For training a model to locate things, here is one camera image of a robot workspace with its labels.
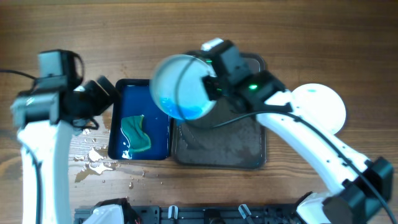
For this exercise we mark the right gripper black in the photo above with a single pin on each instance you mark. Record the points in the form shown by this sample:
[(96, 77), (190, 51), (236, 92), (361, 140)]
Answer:
[(210, 82)]

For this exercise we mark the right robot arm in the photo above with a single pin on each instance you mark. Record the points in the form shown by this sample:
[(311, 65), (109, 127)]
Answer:
[(358, 188)]

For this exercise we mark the black tray with blue liquid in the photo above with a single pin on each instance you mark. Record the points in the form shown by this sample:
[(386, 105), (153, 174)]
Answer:
[(136, 100)]

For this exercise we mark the small white plate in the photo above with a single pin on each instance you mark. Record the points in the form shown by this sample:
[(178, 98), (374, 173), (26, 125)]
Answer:
[(177, 88)]

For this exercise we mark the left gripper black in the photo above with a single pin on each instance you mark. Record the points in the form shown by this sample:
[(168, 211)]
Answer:
[(106, 100)]

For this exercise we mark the dark brown serving tray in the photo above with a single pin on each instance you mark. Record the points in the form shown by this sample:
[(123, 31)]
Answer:
[(240, 145)]

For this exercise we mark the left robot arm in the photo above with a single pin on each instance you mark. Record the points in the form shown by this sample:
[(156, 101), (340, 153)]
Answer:
[(44, 152)]

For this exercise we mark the green sponge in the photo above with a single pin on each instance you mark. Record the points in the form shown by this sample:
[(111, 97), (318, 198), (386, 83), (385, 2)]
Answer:
[(137, 139)]

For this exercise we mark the water spill on table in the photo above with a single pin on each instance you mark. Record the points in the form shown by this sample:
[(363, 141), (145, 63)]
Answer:
[(90, 166)]

